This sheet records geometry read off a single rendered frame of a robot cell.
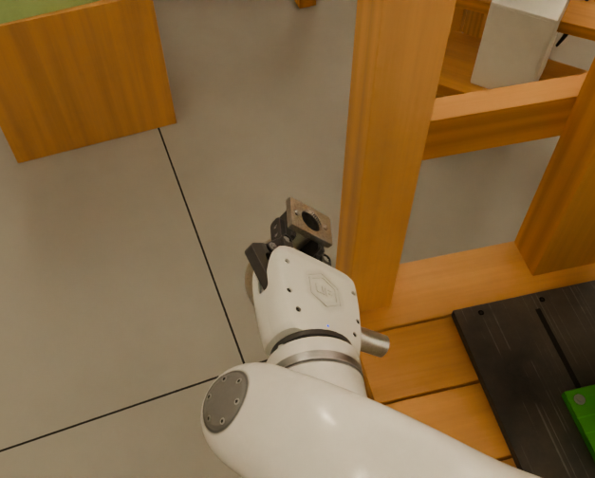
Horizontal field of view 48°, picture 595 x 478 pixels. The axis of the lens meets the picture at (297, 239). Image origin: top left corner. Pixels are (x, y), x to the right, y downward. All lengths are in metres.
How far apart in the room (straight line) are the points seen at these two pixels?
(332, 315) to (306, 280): 0.04
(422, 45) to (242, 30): 2.59
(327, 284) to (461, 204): 2.06
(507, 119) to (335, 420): 0.80
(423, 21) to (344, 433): 0.54
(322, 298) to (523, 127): 0.65
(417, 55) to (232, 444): 0.55
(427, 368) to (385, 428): 0.85
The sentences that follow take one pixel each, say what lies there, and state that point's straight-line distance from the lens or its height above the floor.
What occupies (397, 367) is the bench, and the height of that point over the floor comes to 0.88.
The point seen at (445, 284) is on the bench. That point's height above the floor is 0.88.
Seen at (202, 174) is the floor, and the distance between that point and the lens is 2.73.
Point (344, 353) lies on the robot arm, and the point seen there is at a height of 1.50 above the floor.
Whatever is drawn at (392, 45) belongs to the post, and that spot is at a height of 1.50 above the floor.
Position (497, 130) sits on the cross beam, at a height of 1.23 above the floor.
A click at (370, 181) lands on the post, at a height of 1.26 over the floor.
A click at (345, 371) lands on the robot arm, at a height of 1.50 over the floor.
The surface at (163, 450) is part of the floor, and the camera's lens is 2.16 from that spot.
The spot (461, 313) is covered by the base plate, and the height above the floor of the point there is 0.90.
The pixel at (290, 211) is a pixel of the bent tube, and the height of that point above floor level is 1.47.
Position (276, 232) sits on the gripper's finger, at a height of 1.45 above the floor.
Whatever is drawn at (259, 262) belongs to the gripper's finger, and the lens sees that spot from 0.63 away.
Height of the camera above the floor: 2.01
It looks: 53 degrees down
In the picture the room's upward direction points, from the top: straight up
